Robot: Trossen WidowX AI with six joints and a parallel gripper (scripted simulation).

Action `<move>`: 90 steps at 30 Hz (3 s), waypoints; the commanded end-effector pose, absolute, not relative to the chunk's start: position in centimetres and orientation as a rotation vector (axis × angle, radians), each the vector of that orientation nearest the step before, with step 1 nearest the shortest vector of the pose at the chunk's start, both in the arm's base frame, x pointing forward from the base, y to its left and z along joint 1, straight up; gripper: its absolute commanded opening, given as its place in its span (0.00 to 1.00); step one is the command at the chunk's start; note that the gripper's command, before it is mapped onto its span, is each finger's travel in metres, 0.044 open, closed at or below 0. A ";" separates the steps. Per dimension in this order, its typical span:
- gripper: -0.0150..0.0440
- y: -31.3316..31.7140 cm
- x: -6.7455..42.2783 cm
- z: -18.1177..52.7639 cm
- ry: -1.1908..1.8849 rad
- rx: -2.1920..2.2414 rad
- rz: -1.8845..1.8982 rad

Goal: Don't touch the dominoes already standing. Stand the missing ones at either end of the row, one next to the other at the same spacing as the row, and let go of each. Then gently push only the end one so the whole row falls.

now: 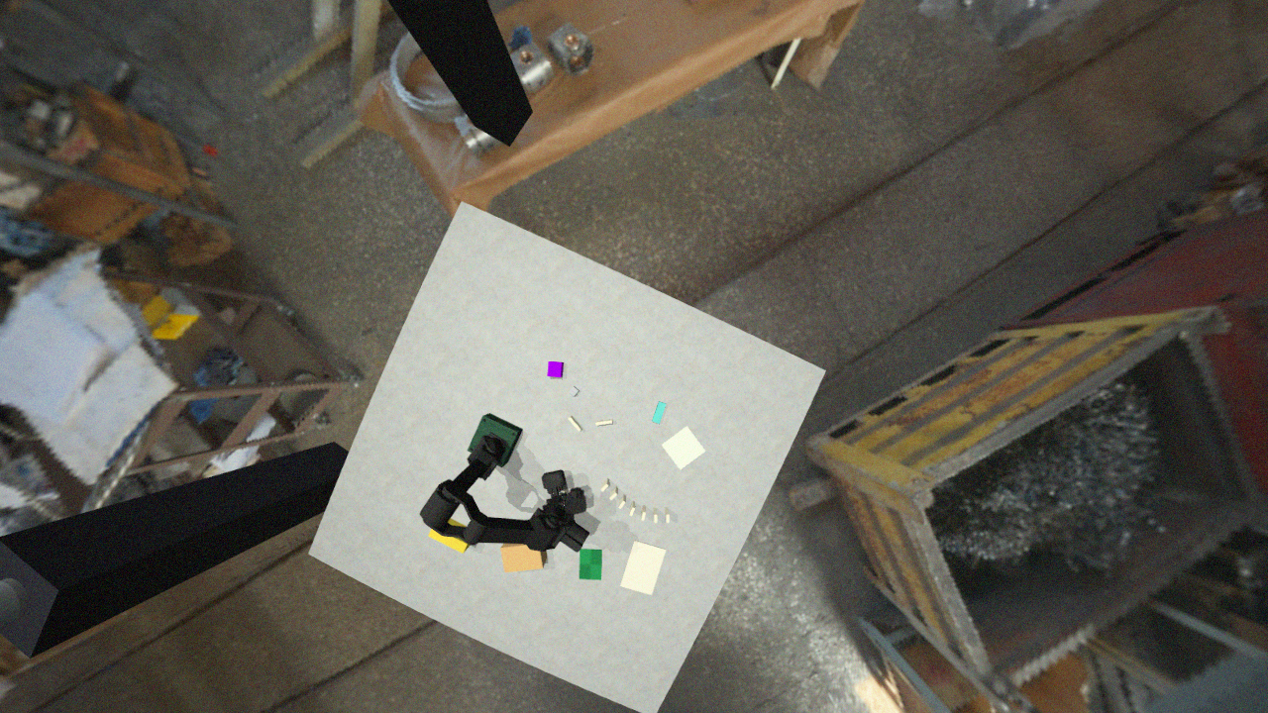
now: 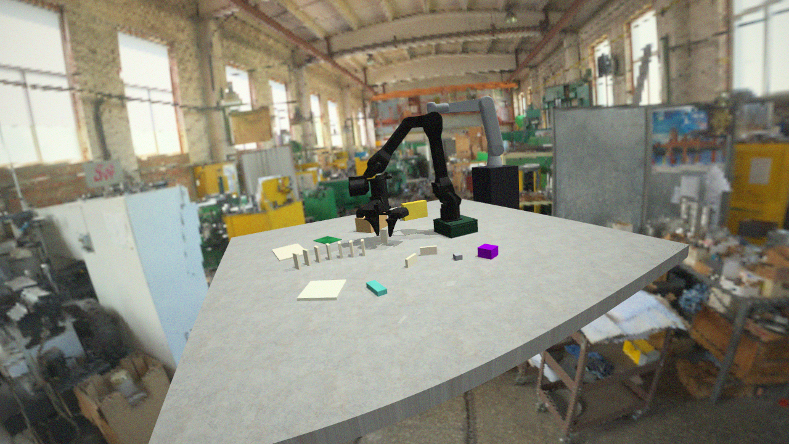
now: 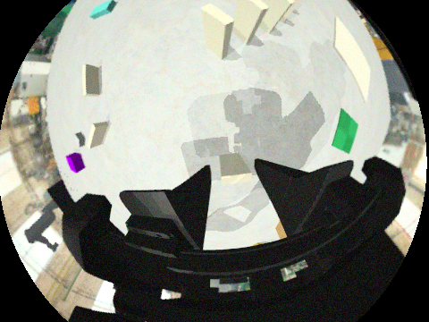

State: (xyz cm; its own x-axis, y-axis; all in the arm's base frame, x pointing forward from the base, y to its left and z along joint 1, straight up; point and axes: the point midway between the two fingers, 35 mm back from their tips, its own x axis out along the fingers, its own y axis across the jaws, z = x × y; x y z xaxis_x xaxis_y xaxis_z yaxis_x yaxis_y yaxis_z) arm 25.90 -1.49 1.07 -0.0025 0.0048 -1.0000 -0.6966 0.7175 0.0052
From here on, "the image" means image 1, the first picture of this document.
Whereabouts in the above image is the yellow rectangular block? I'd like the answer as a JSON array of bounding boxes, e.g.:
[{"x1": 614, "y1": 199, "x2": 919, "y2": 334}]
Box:
[{"x1": 429, "y1": 519, "x2": 470, "y2": 553}]

